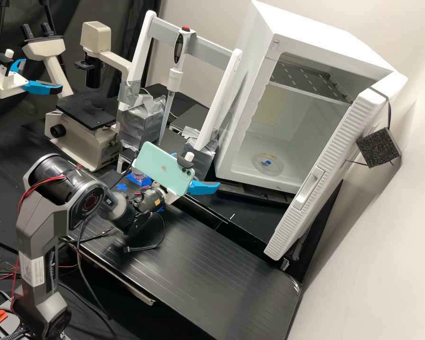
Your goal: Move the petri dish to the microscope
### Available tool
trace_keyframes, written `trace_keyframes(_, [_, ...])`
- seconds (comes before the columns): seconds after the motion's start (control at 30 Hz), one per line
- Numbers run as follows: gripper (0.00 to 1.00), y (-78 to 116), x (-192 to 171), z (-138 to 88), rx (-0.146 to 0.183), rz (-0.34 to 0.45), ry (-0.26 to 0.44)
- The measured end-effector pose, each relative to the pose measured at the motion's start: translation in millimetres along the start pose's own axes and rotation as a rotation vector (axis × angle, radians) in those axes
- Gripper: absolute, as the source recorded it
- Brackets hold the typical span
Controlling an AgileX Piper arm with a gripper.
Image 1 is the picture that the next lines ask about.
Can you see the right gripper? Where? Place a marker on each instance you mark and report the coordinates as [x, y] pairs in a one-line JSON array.
[[170, 197]]

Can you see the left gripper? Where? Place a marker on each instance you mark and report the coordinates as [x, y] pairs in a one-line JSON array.
[[7, 83]]

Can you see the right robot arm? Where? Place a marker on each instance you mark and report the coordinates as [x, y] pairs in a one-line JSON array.
[[42, 212]]

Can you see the cream microscope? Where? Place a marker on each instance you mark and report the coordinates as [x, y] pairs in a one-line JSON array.
[[88, 120]]

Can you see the petri dish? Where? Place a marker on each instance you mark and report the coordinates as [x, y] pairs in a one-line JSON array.
[[268, 164]]

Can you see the left phone holder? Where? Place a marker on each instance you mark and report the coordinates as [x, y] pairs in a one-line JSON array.
[[6, 65]]

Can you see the blue bottle holder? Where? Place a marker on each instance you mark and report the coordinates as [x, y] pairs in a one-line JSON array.
[[146, 182]]

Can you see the small bottle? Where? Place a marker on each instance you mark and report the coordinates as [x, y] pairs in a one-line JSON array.
[[139, 175]]

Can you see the black platform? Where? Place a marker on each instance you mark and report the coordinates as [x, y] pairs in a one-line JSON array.
[[255, 196], [212, 276]]

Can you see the white pipette stand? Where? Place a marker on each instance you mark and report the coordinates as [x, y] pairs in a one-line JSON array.
[[216, 102]]

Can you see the pipette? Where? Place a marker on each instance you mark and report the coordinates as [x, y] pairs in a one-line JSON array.
[[179, 49]]

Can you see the incubator door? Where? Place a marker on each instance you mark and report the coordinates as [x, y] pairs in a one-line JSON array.
[[326, 184]]

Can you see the white incubator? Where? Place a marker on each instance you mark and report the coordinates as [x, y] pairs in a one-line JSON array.
[[304, 42]]

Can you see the right wrist camera phone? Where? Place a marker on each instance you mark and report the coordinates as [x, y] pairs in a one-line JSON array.
[[159, 168]]

